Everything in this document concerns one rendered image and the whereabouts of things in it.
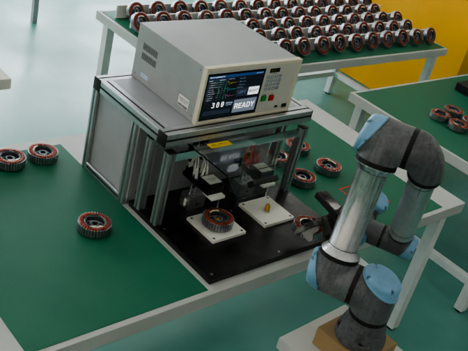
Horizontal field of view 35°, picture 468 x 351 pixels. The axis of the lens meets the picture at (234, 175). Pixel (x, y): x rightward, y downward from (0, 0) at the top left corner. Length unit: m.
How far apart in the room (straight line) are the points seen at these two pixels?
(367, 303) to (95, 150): 1.17
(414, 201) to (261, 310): 1.56
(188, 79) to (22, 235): 0.73
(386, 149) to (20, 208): 1.23
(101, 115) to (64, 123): 2.03
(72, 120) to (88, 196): 2.14
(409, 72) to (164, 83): 3.88
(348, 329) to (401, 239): 0.31
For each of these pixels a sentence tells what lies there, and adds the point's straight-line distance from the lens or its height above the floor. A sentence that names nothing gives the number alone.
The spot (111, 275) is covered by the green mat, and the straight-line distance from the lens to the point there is 2.32.
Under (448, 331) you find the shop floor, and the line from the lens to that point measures 3.89.
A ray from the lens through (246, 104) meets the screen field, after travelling 2.56.
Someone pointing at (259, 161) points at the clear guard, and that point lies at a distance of 2.44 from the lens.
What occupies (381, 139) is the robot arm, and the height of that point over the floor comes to 1.41.
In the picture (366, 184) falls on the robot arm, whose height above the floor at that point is 1.28.
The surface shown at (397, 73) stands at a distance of 6.29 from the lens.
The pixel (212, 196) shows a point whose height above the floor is 0.88.
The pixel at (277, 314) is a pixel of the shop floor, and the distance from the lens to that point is 3.54.
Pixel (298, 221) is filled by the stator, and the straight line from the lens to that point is 2.59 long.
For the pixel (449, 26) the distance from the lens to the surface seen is 6.00.
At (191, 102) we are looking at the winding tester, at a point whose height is 1.18.
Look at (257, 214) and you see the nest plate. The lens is 2.70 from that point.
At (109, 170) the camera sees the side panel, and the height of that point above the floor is 0.82.
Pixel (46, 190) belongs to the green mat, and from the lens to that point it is 2.66.
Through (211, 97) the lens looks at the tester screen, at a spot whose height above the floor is 1.22.
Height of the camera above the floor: 2.20
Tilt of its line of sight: 29 degrees down
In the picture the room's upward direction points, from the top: 15 degrees clockwise
